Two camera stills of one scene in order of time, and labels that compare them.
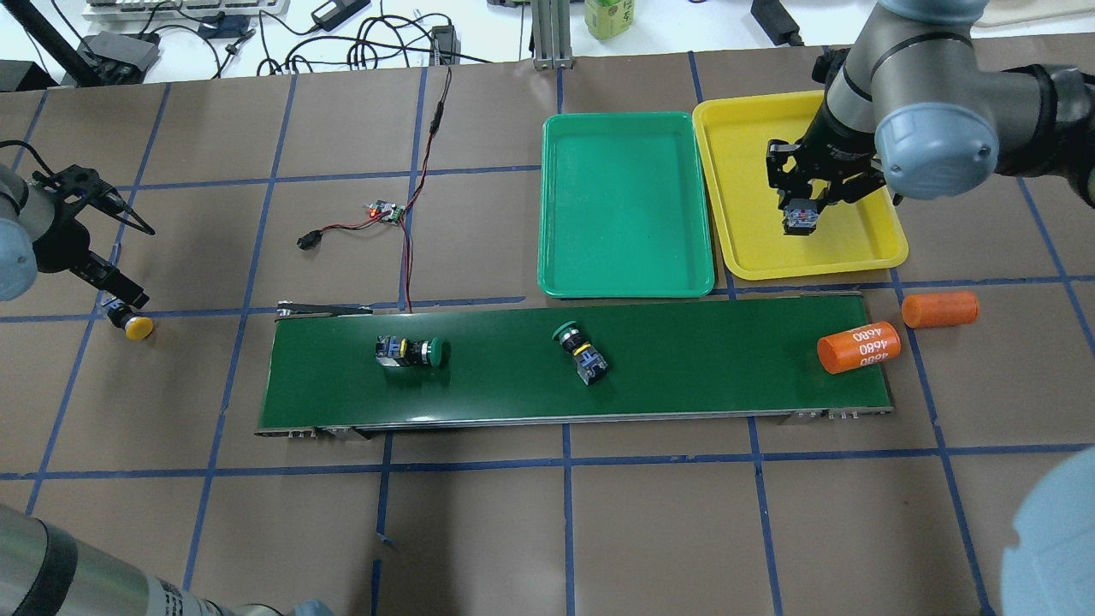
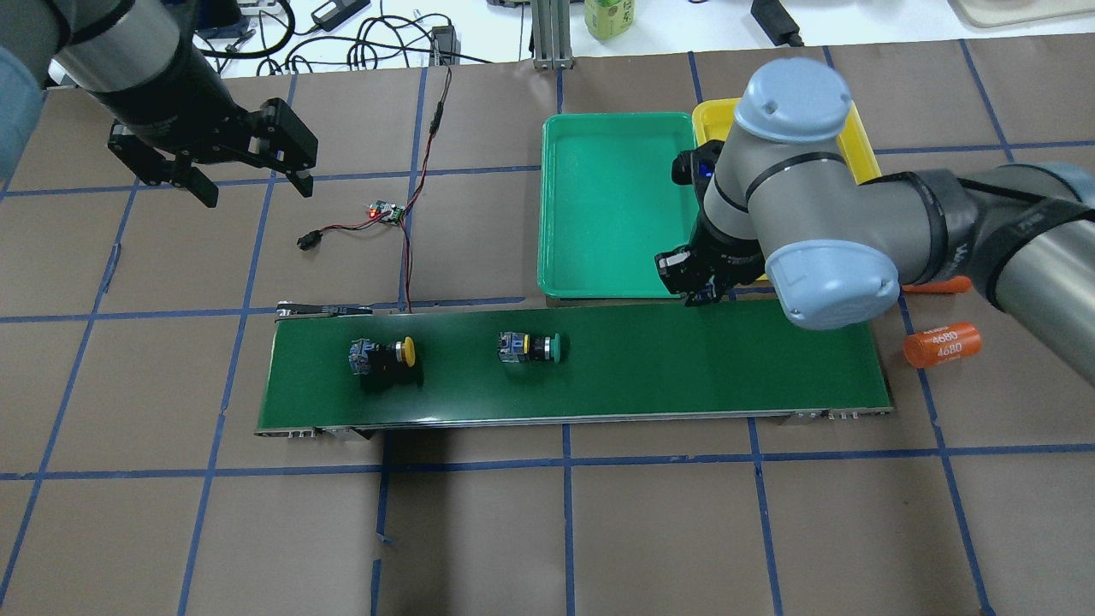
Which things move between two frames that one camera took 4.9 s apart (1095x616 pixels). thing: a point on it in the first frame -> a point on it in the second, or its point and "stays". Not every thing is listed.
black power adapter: x=446 y=38 stays
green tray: x=622 y=213 stays
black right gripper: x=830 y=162 -> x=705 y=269
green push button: x=400 y=352 -> x=514 y=346
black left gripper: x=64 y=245 -> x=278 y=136
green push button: x=591 y=365 -> x=698 y=298
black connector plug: x=310 y=239 stays
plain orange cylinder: x=939 y=308 -> x=955 y=285
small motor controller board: x=381 y=206 stays
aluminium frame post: x=553 y=34 stays
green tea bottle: x=608 y=19 stays
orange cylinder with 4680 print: x=861 y=346 -> x=938 y=344
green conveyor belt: x=387 y=364 stays
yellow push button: x=121 y=315 -> x=365 y=357
